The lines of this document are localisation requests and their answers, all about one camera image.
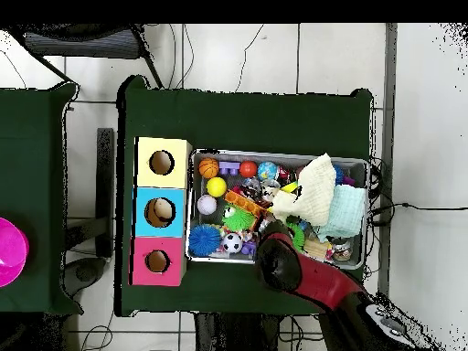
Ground cream cloth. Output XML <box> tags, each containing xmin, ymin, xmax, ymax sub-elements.
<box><xmin>270</xmin><ymin>153</ymin><xmax>337</xmax><ymax>227</ymax></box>

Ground dark grey floor base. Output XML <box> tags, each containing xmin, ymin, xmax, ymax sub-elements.
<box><xmin>61</xmin><ymin>256</ymin><xmax>107</xmax><ymax>297</ymax></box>

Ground black floor cable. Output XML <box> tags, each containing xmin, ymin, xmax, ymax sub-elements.
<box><xmin>368</xmin><ymin>202</ymin><xmax>468</xmax><ymax>226</ymax></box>

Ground dark green side table cloth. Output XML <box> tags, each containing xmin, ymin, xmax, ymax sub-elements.
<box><xmin>0</xmin><ymin>82</ymin><xmax>83</xmax><ymax>315</ymax></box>

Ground large blue spiky ball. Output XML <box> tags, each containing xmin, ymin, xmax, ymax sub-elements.
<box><xmin>188</xmin><ymin>223</ymin><xmax>223</xmax><ymax>258</ymax></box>

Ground toy soccer ball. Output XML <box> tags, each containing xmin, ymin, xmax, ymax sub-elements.
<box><xmin>221</xmin><ymin>232</ymin><xmax>244</xmax><ymax>254</ymax></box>

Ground magenta bowl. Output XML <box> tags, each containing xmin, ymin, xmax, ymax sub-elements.
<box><xmin>0</xmin><ymin>217</ymin><xmax>30</xmax><ymax>288</ymax></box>

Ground small orange ball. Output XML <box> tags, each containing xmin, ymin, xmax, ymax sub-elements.
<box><xmin>239</xmin><ymin>160</ymin><xmax>260</xmax><ymax>179</ymax></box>

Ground blue globe ball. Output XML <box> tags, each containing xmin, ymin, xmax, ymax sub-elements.
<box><xmin>258</xmin><ymin>161</ymin><xmax>281</xmax><ymax>182</ymax></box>

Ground black chair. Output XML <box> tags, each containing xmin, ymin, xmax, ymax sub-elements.
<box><xmin>6</xmin><ymin>23</ymin><xmax>164</xmax><ymax>89</ymax></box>

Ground white toy baseball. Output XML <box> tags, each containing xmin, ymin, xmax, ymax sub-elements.
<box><xmin>197</xmin><ymin>194</ymin><xmax>218</xmax><ymax>216</ymax></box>

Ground long orange toy block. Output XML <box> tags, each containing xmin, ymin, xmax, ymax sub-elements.
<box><xmin>223</xmin><ymin>189</ymin><xmax>270</xmax><ymax>220</ymax></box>

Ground orange toy basketball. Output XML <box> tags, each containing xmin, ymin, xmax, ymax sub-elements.
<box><xmin>197</xmin><ymin>157</ymin><xmax>219</xmax><ymax>179</ymax></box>

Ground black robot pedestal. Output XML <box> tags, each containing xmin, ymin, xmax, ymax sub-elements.
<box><xmin>193</xmin><ymin>312</ymin><xmax>282</xmax><ymax>351</ymax></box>

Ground wooden box with three holes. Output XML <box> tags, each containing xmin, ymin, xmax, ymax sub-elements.
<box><xmin>129</xmin><ymin>136</ymin><xmax>194</xmax><ymax>287</ymax></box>

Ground mint green cloth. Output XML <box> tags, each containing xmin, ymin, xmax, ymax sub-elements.
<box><xmin>315</xmin><ymin>184</ymin><xmax>367</xmax><ymax>242</ymax></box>

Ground yellow ball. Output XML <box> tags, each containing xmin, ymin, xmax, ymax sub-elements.
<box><xmin>206</xmin><ymin>176</ymin><xmax>229</xmax><ymax>198</ymax></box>

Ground silver mesh bin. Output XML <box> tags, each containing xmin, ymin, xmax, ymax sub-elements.
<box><xmin>185</xmin><ymin>148</ymin><xmax>368</xmax><ymax>271</ymax></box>

